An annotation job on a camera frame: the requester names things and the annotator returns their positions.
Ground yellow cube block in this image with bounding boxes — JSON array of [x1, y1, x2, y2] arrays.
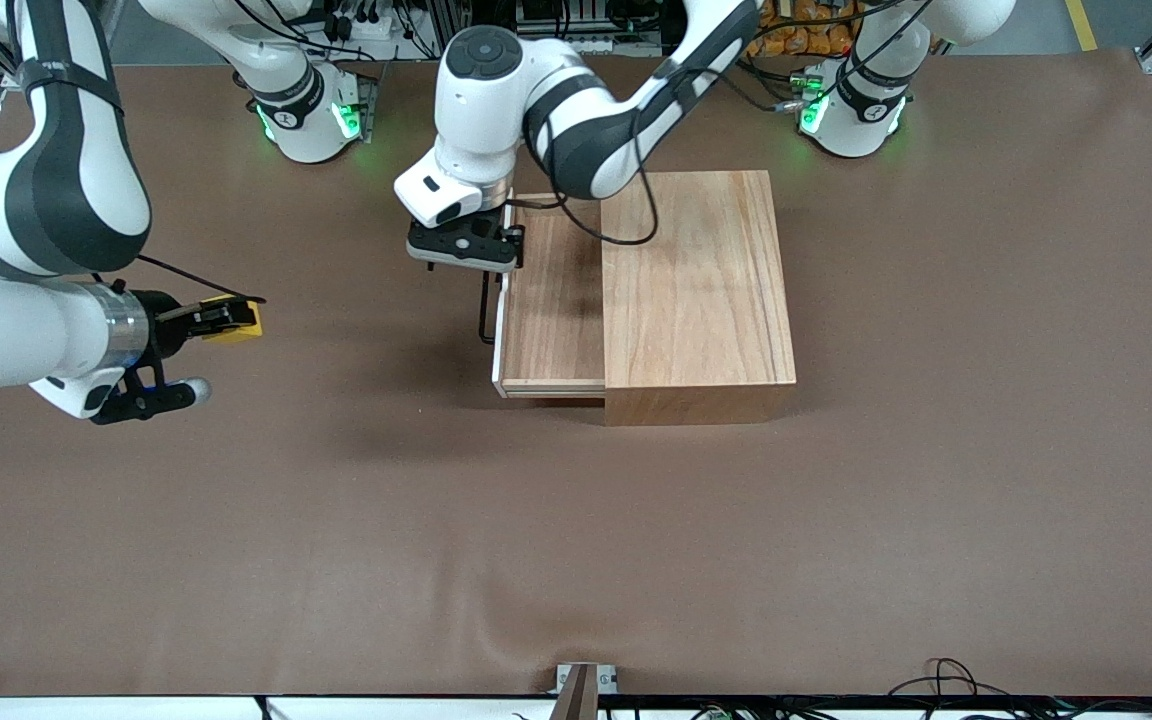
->
[[201, 295, 265, 347]]

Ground black metal drawer handle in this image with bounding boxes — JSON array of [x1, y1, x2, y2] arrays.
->
[[478, 270, 503, 346]]

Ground drawer with black handle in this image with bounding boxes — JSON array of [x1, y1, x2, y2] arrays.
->
[[491, 192, 607, 401]]

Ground light wooden cabinet box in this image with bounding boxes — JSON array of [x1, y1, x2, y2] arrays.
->
[[600, 170, 798, 428]]

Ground brown table mat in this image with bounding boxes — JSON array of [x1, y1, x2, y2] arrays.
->
[[0, 45, 1152, 698]]

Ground metal equipment rack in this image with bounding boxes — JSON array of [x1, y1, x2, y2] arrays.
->
[[511, 0, 682, 56]]

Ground white power strip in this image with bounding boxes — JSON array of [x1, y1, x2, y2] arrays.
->
[[321, 0, 407, 43]]

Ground orange snack bag pile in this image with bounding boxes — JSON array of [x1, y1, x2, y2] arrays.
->
[[751, 0, 862, 58]]

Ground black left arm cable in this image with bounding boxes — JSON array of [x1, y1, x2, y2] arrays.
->
[[511, 165, 659, 248]]

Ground black cable bundle silver plugs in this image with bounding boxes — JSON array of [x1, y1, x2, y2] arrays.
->
[[741, 55, 837, 113]]

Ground metal bracket wooden post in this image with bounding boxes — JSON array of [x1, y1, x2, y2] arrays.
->
[[553, 662, 619, 720]]

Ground looped black cable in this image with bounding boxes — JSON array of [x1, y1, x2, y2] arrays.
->
[[886, 657, 1012, 701]]

